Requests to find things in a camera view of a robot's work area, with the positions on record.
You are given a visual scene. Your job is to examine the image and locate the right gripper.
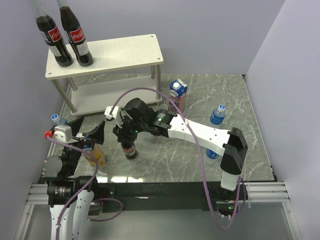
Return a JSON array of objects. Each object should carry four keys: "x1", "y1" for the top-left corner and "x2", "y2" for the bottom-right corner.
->
[{"x1": 112, "y1": 114, "x2": 147, "y2": 145}]

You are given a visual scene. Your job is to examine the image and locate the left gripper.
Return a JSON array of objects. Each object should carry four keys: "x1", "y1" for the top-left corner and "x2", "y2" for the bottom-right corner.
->
[{"x1": 61, "y1": 115, "x2": 104, "y2": 176}]

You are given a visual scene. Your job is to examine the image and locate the cola bottle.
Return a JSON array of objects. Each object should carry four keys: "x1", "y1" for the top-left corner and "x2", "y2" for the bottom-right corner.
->
[
  {"x1": 121, "y1": 141, "x2": 138, "y2": 160},
  {"x1": 57, "y1": 0, "x2": 94, "y2": 67},
  {"x1": 29, "y1": 0, "x2": 73, "y2": 67}
]

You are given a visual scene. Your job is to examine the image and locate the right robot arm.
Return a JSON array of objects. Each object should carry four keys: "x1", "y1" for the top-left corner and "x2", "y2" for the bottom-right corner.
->
[{"x1": 104, "y1": 98, "x2": 248, "y2": 200}]

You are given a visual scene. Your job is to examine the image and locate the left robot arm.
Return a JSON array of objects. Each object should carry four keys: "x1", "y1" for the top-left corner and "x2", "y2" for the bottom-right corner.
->
[{"x1": 42, "y1": 116, "x2": 105, "y2": 240}]

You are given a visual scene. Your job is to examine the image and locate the white two-tier shelf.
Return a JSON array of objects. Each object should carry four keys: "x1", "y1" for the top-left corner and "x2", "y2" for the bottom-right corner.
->
[{"x1": 45, "y1": 34, "x2": 164, "y2": 115}]

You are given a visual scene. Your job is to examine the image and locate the water bottle centre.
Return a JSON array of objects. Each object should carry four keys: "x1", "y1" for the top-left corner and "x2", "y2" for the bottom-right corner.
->
[{"x1": 141, "y1": 132, "x2": 153, "y2": 141}]

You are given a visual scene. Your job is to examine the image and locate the water bottle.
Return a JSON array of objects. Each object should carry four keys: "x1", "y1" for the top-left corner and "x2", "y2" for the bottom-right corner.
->
[
  {"x1": 141, "y1": 132, "x2": 153, "y2": 141},
  {"x1": 210, "y1": 104, "x2": 226, "y2": 125},
  {"x1": 51, "y1": 114, "x2": 68, "y2": 125},
  {"x1": 205, "y1": 148, "x2": 220, "y2": 163}
]

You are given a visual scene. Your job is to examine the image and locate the orange juice carton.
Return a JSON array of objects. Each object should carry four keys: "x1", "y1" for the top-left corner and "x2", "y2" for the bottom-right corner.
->
[{"x1": 82, "y1": 143, "x2": 106, "y2": 167}]

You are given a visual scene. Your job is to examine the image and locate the water bottle far left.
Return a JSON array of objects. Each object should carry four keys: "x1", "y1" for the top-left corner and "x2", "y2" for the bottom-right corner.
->
[{"x1": 51, "y1": 114, "x2": 68, "y2": 125}]

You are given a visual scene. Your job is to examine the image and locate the grape juice carton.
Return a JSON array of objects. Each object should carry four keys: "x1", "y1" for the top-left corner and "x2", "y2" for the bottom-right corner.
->
[{"x1": 169, "y1": 78, "x2": 188, "y2": 113}]

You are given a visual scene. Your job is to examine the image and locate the water bottle right front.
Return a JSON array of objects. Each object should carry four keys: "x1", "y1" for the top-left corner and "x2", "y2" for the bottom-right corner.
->
[{"x1": 205, "y1": 148, "x2": 220, "y2": 163}]

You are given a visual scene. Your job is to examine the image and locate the water bottle right back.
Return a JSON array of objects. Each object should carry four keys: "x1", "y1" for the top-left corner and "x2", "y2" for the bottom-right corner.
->
[{"x1": 210, "y1": 104, "x2": 226, "y2": 125}]

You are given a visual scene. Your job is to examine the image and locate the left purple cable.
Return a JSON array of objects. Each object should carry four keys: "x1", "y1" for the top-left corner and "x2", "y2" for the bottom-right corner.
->
[{"x1": 48, "y1": 136, "x2": 124, "y2": 240}]

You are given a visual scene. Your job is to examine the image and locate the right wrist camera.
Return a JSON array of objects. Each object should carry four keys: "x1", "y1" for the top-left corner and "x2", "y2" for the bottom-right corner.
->
[{"x1": 104, "y1": 106, "x2": 124, "y2": 129}]

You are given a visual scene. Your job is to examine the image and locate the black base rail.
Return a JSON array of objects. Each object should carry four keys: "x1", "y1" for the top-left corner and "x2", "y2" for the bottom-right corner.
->
[{"x1": 69, "y1": 181, "x2": 251, "y2": 216}]

